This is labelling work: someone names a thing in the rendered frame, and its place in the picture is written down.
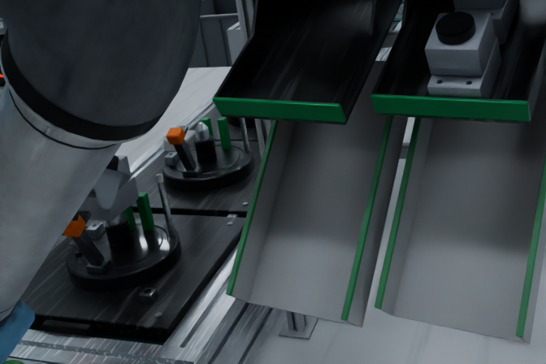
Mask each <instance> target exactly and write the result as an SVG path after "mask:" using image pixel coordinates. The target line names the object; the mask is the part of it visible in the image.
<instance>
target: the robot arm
mask: <svg viewBox="0 0 546 364"><path fill-rule="evenodd" d="M201 4H202V0H0V17H1V18H2V19H3V21H4V23H5V24H6V26H7V30H6V33H5V35H4V37H3V39H2V44H1V48H0V66H1V71H2V74H3V77H4V80H5V81H6V83H5V86H4V88H3V90H2V93H1V95H0V364H3V363H4V362H5V361H6V359H7V358H8V357H9V355H10V354H11V352H12V351H13V349H14V348H15V347H16V345H17V344H18V343H19V342H20V340H21V339H22V337H23V336H24V334H25V333H26V332H27V330H28V329H29V328H30V327H31V325H32V324H33V322H34V319H35V314H34V311H33V309H32V308H31V307H30V306H28V305H27V304H25V303H24V302H23V301H22V298H21V296H22V295H23V293H24V291H25V290H26V288H27V287H28V286H29V284H30V283H31V281H32V280H33V278H34V276H35V275H36V273H37V272H38V270H39V269H40V267H41V265H42V264H43V262H44V261H45V260H46V258H47V257H48V255H49V254H50V252H51V250H52V249H53V248H54V246H55V245H56V243H57V242H58V240H59V238H60V237H61V235H62V234H63V232H64V231H65V229H66V228H67V226H68V224H69V223H70V222H71V221H72V220H73V221H78V216H79V209H80V207H81V205H82V204H83V202H84V201H85V198H86V197H87V196H88V195H89V193H90V191H91V190H92V189H93V190H94V192H95V194H96V198H97V203H98V206H99V207H100V208H101V209H102V210H109V209H110V208H111V207H112V206H113V204H114V201H115V196H116V193H117V191H118V188H119V183H120V181H121V179H122V177H126V178H131V174H132V173H131V172H130V170H129V169H128V167H127V166H126V165H125V164H124V162H123V161H122V160H121V159H119V157H117V156H115V153H116V152H117V150H118V149H119V147H120V146H121V145H122V143H124V142H129V141H133V140H136V139H138V138H140V137H142V136H144V135H145V134H146V133H147V132H149V131H150V130H151V129H152V128H153V127H154V126H155V125H156V124H157V122H158V121H159V120H160V119H161V117H162V116H163V114H164V113H165V111H166V110H167V108H168V107H169V106H170V104H171V102H172V101H173V99H174V98H175V96H176V94H177V93H178V92H179V90H180V86H181V85H182V82H183V80H184V77H185V75H186V73H187V70H188V69H189V64H190V62H191V59H192V56H193V52H194V50H195V45H196V40H197V31H198V26H199V20H200V14H201Z"/></svg>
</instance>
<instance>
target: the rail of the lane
mask: <svg viewBox="0 0 546 364"><path fill-rule="evenodd" d="M42 326H43V329H44V331H38V330H32V329H28V330H27V332H26V333H25V334H24V336H23V337H22V339H21V340H20V342H19V343H18V344H17V345H16V347H15V348H14V349H13V351H12V352H11V354H10V355H9V358H17V359H23V360H29V361H35V362H46V363H52V364H207V362H206V355H205V351H202V350H200V349H186V348H180V347H173V346H166V345H159V344H146V343H139V342H132V341H126V340H112V339H106V338H99V337H94V334H93V329H92V326H91V325H90V324H83V323H69V322H62V321H55V320H46V321H45V322H44V323H43V324H42Z"/></svg>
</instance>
